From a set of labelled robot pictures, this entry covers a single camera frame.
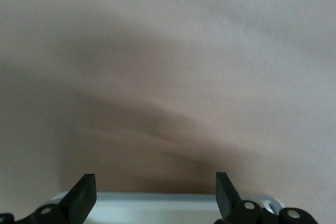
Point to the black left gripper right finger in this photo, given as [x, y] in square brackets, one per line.
[228, 203]

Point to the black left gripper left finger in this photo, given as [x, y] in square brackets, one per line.
[78, 203]

